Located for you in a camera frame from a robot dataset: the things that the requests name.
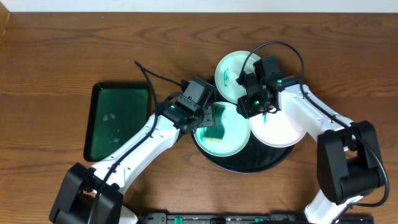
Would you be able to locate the green yellow sponge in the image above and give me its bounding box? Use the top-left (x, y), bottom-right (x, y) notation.
top-left (203, 104), bottom-right (225, 142)

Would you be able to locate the mint green plate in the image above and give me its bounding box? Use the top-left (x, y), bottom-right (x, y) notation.
top-left (193, 102), bottom-right (251, 157)

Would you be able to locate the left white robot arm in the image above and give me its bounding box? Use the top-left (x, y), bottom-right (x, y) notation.
top-left (49, 95), bottom-right (214, 223)

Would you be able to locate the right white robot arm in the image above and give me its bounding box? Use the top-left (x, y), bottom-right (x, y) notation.
top-left (236, 72), bottom-right (389, 223)

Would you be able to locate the black round tray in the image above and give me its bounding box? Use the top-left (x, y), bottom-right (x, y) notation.
top-left (192, 92), bottom-right (294, 173)

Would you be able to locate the black rectangular tray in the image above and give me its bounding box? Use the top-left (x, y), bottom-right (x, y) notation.
top-left (83, 82), bottom-right (152, 162)

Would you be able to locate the white stained plate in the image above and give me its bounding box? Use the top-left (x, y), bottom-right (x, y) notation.
top-left (249, 111), bottom-right (307, 148)

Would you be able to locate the light green stained plate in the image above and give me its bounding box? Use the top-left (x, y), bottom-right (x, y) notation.
top-left (215, 50), bottom-right (249, 104)

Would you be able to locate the left black camera cable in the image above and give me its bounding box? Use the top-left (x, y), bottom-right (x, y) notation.
top-left (86, 60), bottom-right (191, 224)

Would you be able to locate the black camera cable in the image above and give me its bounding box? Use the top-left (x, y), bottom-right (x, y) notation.
top-left (235, 40), bottom-right (390, 208)
top-left (86, 60), bottom-right (191, 224)

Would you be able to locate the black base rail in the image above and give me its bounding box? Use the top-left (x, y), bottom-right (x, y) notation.
top-left (136, 212), bottom-right (376, 224)

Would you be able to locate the right black camera cable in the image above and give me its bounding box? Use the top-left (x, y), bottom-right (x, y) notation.
top-left (235, 40), bottom-right (390, 208)

